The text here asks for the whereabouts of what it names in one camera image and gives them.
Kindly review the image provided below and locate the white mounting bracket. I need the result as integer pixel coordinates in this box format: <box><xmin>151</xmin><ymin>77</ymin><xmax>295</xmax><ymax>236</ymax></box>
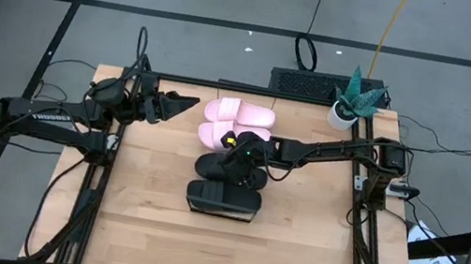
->
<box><xmin>351</xmin><ymin>173</ymin><xmax>395</xmax><ymax>197</ymax></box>

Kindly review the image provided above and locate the black aluminium rig frame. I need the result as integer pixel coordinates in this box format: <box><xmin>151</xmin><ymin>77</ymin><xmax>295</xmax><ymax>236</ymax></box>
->
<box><xmin>18</xmin><ymin>39</ymin><xmax>448</xmax><ymax>264</ymax></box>

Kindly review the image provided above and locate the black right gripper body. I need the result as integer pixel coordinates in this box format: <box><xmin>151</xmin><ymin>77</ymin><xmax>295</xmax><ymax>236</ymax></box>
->
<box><xmin>218</xmin><ymin>126</ymin><xmax>275</xmax><ymax>172</ymax></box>

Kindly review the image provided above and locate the black vented box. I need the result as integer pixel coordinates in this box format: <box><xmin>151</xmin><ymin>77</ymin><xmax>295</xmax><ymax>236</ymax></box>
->
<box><xmin>268</xmin><ymin>63</ymin><xmax>387</xmax><ymax>110</ymax></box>

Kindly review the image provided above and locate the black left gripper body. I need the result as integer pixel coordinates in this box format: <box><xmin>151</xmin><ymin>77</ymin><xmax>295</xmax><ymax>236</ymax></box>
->
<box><xmin>125</xmin><ymin>69</ymin><xmax>175</xmax><ymax>127</ymax></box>

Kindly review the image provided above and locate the black coiled hanging cable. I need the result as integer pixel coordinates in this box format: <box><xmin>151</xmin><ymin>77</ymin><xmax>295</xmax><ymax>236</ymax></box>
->
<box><xmin>290</xmin><ymin>0</ymin><xmax>329</xmax><ymax>74</ymax></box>

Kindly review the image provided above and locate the potted plant in white pot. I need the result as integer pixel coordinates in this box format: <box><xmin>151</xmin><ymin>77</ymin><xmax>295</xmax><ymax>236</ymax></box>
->
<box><xmin>324</xmin><ymin>62</ymin><xmax>392</xmax><ymax>138</ymax></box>

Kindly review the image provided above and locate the yellow hanging cable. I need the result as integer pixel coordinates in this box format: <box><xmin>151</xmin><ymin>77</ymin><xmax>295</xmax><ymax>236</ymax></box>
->
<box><xmin>365</xmin><ymin>0</ymin><xmax>417</xmax><ymax>83</ymax></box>

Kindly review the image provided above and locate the thin black cable bundle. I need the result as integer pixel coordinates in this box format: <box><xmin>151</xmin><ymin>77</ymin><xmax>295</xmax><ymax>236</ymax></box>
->
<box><xmin>392</xmin><ymin>113</ymin><xmax>471</xmax><ymax>162</ymax></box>

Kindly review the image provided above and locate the pink slide sandal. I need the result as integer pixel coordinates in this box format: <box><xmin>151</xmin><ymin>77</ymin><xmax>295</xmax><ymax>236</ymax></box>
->
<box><xmin>202</xmin><ymin>93</ymin><xmax>279</xmax><ymax>132</ymax></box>
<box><xmin>194</xmin><ymin>115</ymin><xmax>274</xmax><ymax>160</ymax></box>

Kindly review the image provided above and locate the black slide sandal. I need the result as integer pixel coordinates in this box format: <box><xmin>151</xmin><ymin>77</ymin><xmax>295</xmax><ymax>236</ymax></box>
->
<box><xmin>192</xmin><ymin>149</ymin><xmax>271</xmax><ymax>193</ymax></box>
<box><xmin>184</xmin><ymin>177</ymin><xmax>264</xmax><ymax>217</ymax></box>

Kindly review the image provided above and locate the thin black floor cable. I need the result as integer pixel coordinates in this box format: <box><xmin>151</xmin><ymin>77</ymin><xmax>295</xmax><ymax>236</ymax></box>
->
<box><xmin>33</xmin><ymin>53</ymin><xmax>98</xmax><ymax>109</ymax></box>

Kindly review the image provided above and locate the wooden shelf with black frame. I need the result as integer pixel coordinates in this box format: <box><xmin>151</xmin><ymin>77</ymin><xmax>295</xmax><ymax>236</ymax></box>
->
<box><xmin>183</xmin><ymin>76</ymin><xmax>282</xmax><ymax>226</ymax></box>

